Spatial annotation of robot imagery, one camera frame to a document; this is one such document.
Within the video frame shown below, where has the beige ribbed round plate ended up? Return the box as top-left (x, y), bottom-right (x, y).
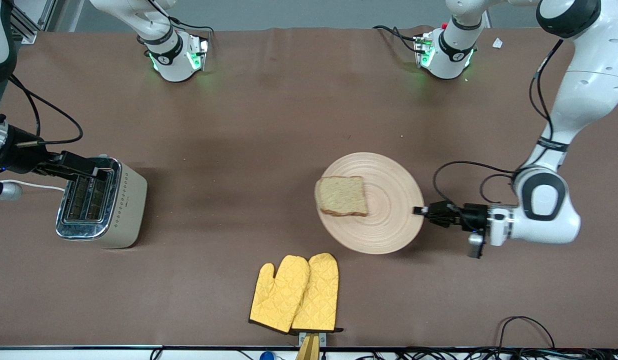
top-left (315, 152), bottom-right (426, 255)

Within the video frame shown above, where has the brown bread slice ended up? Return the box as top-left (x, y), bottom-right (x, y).
top-left (316, 175), bottom-right (370, 217)

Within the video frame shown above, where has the chrome and beige toaster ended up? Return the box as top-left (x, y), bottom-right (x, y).
top-left (55, 156), bottom-right (148, 249)

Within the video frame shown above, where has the yellow quilted oven mitt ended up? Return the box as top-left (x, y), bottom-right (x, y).
top-left (249, 255), bottom-right (311, 334)
top-left (290, 252), bottom-right (340, 332)

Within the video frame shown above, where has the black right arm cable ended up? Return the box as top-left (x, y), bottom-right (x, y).
top-left (8, 74), bottom-right (85, 148)

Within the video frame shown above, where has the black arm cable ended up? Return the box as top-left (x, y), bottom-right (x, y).
top-left (433, 39), bottom-right (565, 206)
top-left (8, 74), bottom-right (85, 148)

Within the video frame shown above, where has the white toaster power cable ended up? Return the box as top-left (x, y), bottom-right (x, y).
top-left (0, 179), bottom-right (66, 193)

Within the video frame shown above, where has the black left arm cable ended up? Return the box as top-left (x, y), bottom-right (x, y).
top-left (433, 39), bottom-right (565, 206)

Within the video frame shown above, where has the black looped cable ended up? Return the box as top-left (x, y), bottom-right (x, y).
top-left (498, 316), bottom-right (557, 351)

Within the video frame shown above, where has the aluminium frame profile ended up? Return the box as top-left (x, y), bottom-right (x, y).
top-left (9, 0), bottom-right (57, 45)

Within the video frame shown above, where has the black cable bundle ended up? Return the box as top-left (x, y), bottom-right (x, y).
top-left (339, 346), bottom-right (618, 360)

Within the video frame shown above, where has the black base cable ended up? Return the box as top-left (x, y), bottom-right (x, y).
top-left (373, 25), bottom-right (419, 53)

